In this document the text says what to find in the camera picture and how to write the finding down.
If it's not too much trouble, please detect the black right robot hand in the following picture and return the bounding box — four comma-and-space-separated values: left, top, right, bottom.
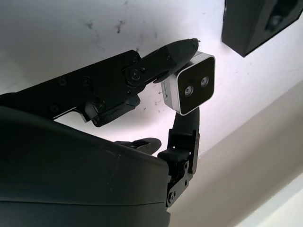
0, 37, 202, 227

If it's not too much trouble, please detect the small silver depth camera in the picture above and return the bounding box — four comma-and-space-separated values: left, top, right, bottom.
160, 50, 216, 116

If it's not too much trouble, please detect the black camera box base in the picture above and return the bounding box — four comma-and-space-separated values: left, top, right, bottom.
221, 0, 303, 58

